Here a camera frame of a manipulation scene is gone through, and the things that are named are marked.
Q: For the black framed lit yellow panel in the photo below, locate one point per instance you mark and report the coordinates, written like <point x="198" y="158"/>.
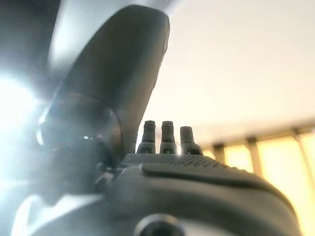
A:
<point x="253" y="147"/>

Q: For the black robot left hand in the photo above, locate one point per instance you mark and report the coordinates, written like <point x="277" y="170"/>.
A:
<point x="118" y="73"/>

